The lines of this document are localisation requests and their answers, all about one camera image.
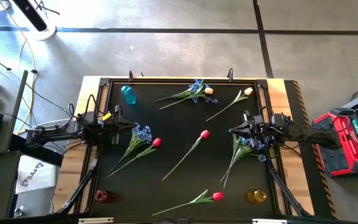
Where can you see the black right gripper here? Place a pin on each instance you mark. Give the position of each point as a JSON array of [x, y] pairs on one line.
[[256, 127]]

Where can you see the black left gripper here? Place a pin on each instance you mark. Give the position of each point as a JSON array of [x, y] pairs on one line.
[[117, 124]]

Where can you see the blue artificial flower bunch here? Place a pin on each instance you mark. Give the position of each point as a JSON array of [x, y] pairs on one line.
[[143, 134], [196, 88], [239, 149]]

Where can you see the blue glass vase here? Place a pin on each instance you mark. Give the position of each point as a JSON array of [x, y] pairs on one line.
[[129, 96]]

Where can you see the red artificial tulip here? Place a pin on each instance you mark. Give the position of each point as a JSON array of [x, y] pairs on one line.
[[204, 134], [156, 142], [217, 196]]

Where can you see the red glass vase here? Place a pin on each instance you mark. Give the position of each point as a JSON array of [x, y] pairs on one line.
[[100, 196]]

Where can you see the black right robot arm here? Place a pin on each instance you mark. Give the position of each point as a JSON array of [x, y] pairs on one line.
[[319, 138]]

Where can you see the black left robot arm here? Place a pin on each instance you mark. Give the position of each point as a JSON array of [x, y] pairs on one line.
[[57, 133]]

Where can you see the yellow glass vase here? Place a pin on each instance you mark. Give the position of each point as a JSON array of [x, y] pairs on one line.
[[256, 196]]

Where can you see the black base beam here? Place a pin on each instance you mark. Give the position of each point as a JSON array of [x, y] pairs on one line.
[[36, 151]]

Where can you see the black yellow-striped floor strip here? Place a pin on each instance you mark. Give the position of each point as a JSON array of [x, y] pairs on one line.
[[319, 193]]

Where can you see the red black tool box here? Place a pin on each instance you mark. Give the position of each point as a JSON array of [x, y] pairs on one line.
[[346, 146]]

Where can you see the white paper sheet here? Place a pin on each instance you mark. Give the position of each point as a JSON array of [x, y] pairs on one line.
[[33, 177]]

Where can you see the grey desk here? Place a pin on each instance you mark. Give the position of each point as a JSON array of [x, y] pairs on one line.
[[8, 99], [2, 193]]

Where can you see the black pole white base stand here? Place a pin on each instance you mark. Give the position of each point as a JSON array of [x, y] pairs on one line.
[[42, 31]]

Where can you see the small silver object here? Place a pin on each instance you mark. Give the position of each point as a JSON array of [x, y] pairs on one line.
[[19, 212]]

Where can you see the black aluminium table frame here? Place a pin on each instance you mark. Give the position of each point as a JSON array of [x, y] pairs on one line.
[[182, 81]]

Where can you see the black diagonal frame strut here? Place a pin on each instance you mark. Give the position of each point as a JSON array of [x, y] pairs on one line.
[[79, 189], [286, 193]]

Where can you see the white frame bracket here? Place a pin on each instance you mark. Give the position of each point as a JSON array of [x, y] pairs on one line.
[[95, 220], [269, 221]]

